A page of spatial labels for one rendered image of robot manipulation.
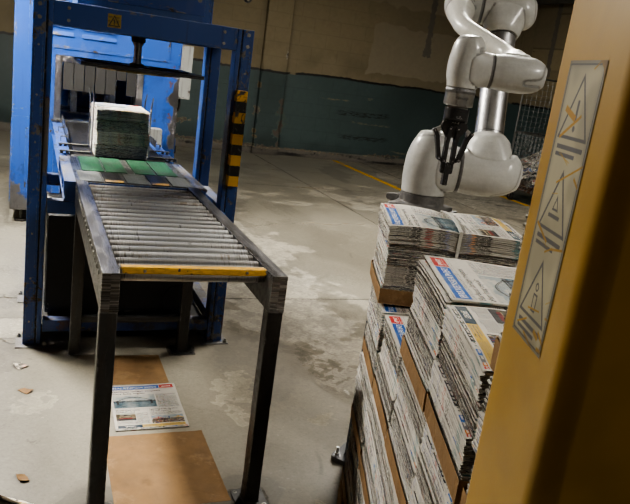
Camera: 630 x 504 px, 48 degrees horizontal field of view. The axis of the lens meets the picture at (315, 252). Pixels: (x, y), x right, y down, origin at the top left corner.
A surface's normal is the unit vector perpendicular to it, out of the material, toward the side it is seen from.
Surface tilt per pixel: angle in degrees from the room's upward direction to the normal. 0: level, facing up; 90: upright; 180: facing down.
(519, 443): 90
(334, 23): 90
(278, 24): 90
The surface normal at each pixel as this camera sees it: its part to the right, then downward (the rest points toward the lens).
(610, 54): -0.99, -0.12
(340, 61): 0.36, 0.29
